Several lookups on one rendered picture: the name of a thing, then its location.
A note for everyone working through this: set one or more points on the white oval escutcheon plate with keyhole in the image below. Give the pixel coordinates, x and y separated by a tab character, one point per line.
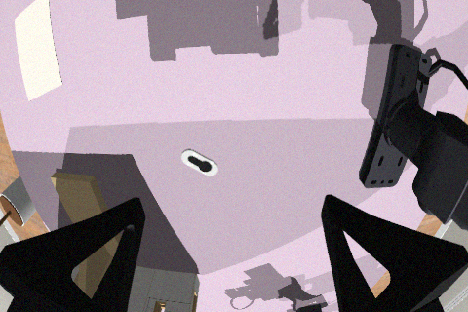
199	162

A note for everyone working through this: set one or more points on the white paper sheet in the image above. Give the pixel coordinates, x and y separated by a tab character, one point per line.
36	47

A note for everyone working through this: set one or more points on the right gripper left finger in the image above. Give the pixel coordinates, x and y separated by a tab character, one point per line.
45	262

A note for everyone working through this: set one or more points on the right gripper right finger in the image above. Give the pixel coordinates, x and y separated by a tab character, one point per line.
421	267

